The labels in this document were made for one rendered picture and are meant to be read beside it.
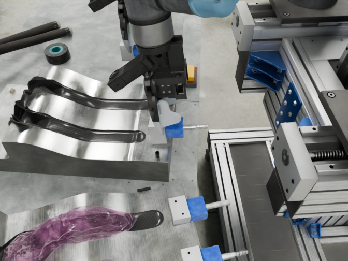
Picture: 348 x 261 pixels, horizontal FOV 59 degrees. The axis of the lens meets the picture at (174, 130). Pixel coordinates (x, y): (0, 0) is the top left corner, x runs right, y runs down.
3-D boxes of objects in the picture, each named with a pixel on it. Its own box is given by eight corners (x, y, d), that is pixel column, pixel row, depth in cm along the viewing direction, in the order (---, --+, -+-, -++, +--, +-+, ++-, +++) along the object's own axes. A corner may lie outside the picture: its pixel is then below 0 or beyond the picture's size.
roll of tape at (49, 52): (72, 61, 106) (70, 53, 104) (48, 67, 104) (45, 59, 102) (68, 48, 111) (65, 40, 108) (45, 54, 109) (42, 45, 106)
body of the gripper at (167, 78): (187, 102, 61) (179, 47, 53) (145, 105, 62) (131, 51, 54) (189, 81, 66) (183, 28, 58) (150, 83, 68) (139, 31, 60)
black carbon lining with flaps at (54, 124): (152, 103, 84) (150, 77, 77) (144, 151, 74) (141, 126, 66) (28, 97, 86) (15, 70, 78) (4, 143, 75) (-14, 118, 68)
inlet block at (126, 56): (167, 52, 93) (167, 37, 89) (165, 63, 90) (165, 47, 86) (124, 50, 93) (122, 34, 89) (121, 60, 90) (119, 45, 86)
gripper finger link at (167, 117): (182, 141, 65) (178, 101, 61) (155, 142, 66) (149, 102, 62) (184, 133, 68) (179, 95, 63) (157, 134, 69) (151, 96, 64)
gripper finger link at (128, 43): (145, 57, 85) (143, 24, 79) (124, 57, 85) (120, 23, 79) (146, 53, 87) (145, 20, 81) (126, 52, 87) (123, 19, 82)
